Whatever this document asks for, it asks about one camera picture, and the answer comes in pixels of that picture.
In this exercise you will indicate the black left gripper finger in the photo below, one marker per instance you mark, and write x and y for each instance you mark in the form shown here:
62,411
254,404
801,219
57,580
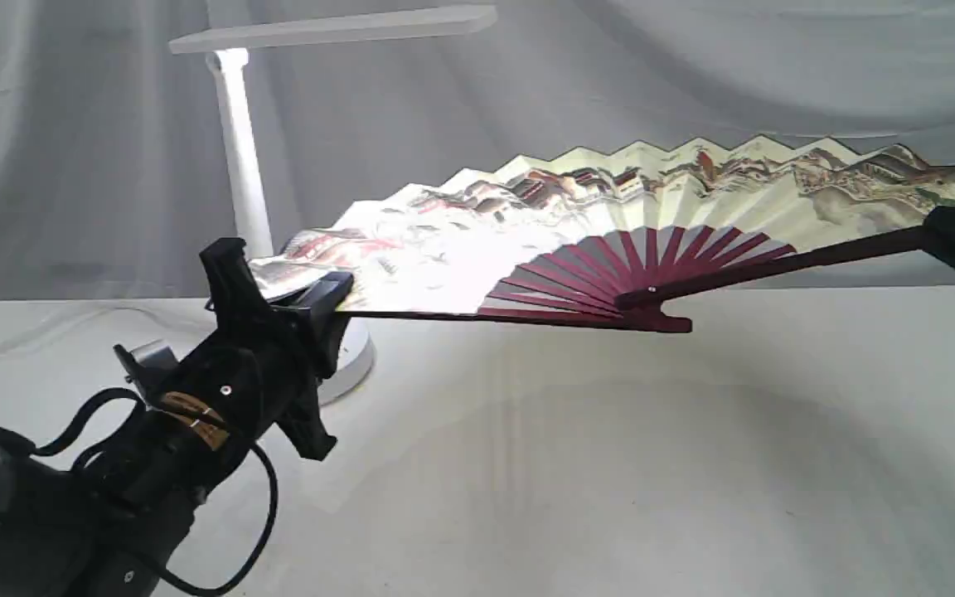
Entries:
313,317

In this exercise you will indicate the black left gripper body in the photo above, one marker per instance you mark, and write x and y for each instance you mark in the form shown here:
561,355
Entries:
244,379

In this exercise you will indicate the painted paper folding fan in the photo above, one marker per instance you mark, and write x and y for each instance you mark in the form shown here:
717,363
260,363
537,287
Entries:
557,241

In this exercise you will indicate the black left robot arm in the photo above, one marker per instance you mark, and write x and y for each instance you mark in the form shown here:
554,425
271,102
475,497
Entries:
100,510

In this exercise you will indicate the white desk lamp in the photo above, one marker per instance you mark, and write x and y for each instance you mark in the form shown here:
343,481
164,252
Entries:
256,152

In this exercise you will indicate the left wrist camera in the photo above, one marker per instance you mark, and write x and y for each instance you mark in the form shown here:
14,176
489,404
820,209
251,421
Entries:
147,367

